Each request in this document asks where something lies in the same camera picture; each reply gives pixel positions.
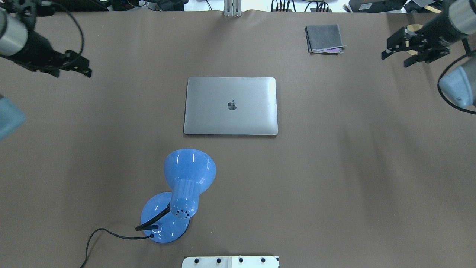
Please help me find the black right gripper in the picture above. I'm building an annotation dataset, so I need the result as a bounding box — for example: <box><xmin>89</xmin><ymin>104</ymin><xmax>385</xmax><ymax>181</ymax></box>
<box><xmin>381</xmin><ymin>15</ymin><xmax>465</xmax><ymax>68</ymax></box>

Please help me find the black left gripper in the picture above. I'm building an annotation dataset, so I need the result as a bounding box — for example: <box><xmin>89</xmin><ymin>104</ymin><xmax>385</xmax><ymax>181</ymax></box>
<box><xmin>15</xmin><ymin>32</ymin><xmax>92</xmax><ymax>78</ymax></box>

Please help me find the grey laptop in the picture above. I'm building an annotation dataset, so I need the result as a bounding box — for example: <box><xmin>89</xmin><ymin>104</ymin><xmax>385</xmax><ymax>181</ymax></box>
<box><xmin>183</xmin><ymin>77</ymin><xmax>278</xmax><ymax>135</ymax></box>

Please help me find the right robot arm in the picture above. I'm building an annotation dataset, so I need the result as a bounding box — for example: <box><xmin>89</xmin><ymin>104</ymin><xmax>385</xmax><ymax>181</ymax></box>
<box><xmin>381</xmin><ymin>0</ymin><xmax>476</xmax><ymax>114</ymax></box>

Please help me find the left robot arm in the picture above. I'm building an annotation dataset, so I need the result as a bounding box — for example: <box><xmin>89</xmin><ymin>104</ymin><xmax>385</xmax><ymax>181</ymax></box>
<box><xmin>0</xmin><ymin>0</ymin><xmax>93</xmax><ymax>78</ymax></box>

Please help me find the grey folded cloth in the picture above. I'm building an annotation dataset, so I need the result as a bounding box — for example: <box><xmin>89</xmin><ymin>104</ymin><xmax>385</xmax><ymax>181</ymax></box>
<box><xmin>305</xmin><ymin>24</ymin><xmax>345</xmax><ymax>54</ymax></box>

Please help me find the blue desk lamp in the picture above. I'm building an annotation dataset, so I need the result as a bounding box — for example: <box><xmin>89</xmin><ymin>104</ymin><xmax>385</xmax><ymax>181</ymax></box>
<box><xmin>135</xmin><ymin>148</ymin><xmax>216</xmax><ymax>243</ymax></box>

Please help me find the aluminium frame post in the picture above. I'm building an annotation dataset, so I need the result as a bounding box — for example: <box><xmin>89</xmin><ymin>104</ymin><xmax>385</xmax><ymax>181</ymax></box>
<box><xmin>223</xmin><ymin>0</ymin><xmax>242</xmax><ymax>17</ymax></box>

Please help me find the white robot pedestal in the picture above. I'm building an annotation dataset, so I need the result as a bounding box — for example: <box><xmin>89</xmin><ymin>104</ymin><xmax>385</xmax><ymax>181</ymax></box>
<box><xmin>181</xmin><ymin>256</ymin><xmax>280</xmax><ymax>268</ymax></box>

